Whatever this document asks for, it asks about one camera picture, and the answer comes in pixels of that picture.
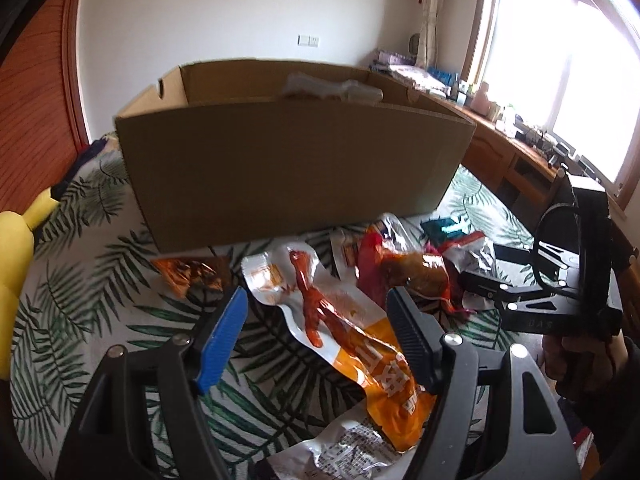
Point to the yellow plush toy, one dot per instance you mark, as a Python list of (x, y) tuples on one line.
[(15, 270)]

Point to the orange chicken foot snack packet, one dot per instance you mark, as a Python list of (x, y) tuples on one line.
[(330, 320)]

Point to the teal snack packet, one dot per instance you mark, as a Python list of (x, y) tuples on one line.
[(445, 227)]

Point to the white printed snack packet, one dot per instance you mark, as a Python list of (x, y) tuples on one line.
[(340, 452)]

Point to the red braised meat snack packet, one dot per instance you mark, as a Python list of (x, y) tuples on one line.
[(410, 270)]

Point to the pink bottle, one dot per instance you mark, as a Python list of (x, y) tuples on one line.
[(483, 97)]

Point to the stack of flat boxes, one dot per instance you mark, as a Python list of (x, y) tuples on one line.
[(395, 65)]

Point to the wooden-framed window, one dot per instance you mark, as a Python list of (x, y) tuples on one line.
[(565, 50)]

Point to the dark cloth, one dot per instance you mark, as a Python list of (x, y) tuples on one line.
[(85, 157)]

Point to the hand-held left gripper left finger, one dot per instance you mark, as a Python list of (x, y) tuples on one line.
[(220, 345)]

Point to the person's right hand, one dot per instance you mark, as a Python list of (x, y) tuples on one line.
[(570, 365)]

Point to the small orange foil snack packet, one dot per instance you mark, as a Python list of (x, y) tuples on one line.
[(187, 272)]

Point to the small grey round fan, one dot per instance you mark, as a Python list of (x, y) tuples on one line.
[(415, 44)]

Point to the beige curtain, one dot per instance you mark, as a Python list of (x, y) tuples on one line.
[(437, 10)]

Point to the crumpled silver snack packet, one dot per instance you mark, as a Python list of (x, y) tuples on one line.
[(477, 255)]

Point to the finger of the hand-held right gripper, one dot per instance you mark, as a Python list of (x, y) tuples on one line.
[(480, 282), (505, 254)]

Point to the reddish wooden wardrobe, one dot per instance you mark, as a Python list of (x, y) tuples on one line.
[(35, 85)]

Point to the brown cardboard box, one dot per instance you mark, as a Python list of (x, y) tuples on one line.
[(295, 160)]

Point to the white red snack packet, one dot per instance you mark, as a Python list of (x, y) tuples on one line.
[(345, 252)]

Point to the clear plastic bags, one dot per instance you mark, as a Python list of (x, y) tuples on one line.
[(327, 87)]

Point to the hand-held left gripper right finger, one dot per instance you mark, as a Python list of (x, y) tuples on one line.
[(414, 337)]

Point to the wooden desk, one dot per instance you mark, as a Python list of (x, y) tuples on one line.
[(505, 155)]

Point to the white wall socket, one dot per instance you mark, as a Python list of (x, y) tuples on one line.
[(308, 40)]

